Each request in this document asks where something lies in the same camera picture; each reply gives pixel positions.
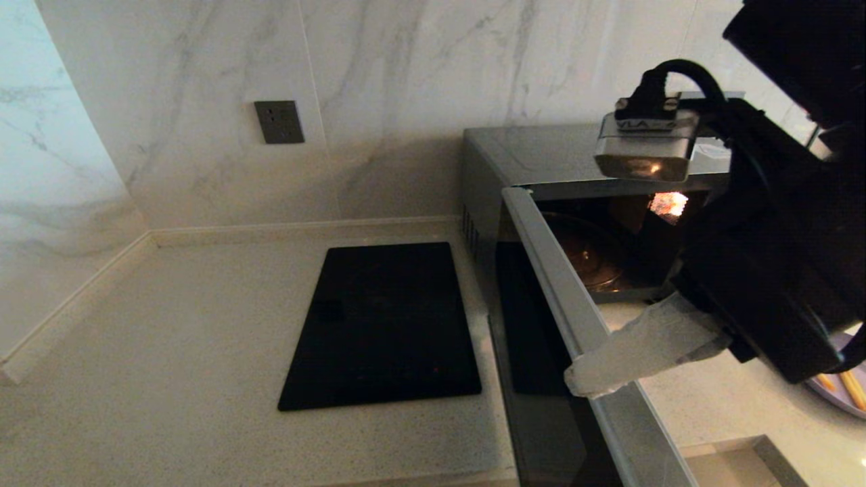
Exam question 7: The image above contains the purple plastic plate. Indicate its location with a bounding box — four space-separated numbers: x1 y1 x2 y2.
805 323 866 421

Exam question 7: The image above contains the glass microwave turntable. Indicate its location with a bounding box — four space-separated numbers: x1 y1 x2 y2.
541 211 629 293

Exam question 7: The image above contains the black glass induction cooktop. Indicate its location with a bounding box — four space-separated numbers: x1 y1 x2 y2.
277 241 483 412

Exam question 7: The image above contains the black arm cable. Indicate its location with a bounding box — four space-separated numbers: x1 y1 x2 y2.
633 59 730 122

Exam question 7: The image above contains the dark grey single wall socket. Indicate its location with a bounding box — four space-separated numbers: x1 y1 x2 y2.
254 100 306 145

